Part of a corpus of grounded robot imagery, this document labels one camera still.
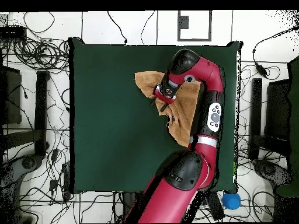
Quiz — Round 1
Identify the tan terry towel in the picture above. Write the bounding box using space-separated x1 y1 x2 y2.
134 71 201 148

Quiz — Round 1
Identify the black flat panel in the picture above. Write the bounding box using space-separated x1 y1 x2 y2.
265 79 291 141
0 65 22 125

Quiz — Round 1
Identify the dark green table cloth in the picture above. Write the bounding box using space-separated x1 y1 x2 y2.
69 37 242 194

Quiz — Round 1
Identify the small grey box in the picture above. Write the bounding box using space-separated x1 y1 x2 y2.
179 15 189 30

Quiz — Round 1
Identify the black T-shaped stand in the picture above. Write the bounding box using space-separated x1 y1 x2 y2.
2 70 50 156
248 78 290 160

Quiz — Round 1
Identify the black stand behind table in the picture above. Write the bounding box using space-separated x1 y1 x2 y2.
121 192 143 220

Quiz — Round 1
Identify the black power strip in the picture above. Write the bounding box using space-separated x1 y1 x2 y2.
205 191 226 221

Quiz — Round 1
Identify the blue round object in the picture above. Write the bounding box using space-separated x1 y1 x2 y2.
221 191 241 210

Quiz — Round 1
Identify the dark tripod base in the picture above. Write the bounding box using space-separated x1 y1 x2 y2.
253 159 291 187
0 155 44 187

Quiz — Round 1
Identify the dark green fabric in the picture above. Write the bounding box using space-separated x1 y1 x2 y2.
275 55 299 199

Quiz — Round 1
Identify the black electronics box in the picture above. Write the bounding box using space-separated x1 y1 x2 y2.
0 26 27 39

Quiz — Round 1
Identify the grey rectangular frame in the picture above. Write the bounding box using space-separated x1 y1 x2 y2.
177 10 213 42

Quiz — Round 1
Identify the black cable with plug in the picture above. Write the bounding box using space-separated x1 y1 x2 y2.
107 10 128 45

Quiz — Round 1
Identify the black cable with adapter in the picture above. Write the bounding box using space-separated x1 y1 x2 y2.
252 23 299 79

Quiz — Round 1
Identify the black cable coil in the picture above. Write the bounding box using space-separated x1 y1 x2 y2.
12 38 71 71

